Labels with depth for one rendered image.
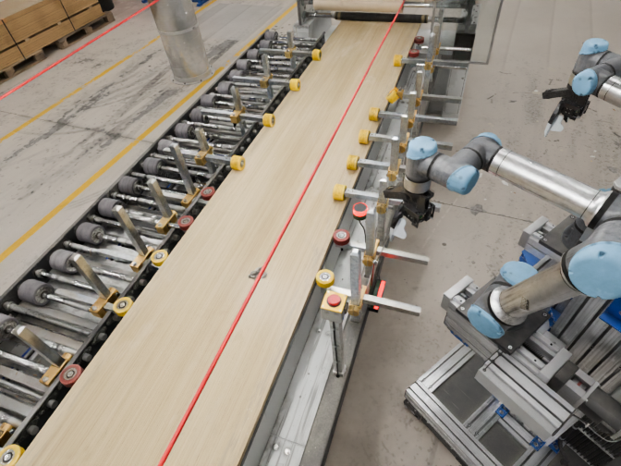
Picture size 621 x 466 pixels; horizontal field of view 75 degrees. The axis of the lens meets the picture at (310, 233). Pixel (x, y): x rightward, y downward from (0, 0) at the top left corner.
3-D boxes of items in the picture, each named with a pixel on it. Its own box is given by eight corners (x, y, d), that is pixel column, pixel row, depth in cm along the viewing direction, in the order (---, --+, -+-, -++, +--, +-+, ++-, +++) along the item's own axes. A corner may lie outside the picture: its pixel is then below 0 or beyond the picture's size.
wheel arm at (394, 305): (420, 311, 172) (420, 306, 169) (419, 318, 170) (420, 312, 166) (323, 288, 184) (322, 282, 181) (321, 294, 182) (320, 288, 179)
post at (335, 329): (346, 367, 167) (343, 308, 134) (343, 378, 164) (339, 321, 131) (335, 363, 168) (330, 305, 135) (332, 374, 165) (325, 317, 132)
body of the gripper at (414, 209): (416, 230, 122) (420, 201, 113) (395, 215, 127) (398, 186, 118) (433, 218, 124) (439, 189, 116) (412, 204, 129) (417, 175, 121)
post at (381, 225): (383, 244, 219) (388, 176, 183) (382, 249, 216) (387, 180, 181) (377, 243, 220) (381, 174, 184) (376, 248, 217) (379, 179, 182)
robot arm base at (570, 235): (612, 242, 156) (625, 225, 149) (590, 263, 151) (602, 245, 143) (574, 222, 165) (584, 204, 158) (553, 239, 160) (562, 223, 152)
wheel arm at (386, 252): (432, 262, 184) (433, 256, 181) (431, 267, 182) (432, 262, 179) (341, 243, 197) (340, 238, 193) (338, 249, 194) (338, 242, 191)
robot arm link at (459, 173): (491, 157, 102) (453, 141, 108) (466, 178, 97) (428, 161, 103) (483, 181, 108) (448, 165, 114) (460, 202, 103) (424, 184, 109)
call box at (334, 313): (347, 307, 135) (347, 294, 129) (342, 325, 130) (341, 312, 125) (328, 302, 137) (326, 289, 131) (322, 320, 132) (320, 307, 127)
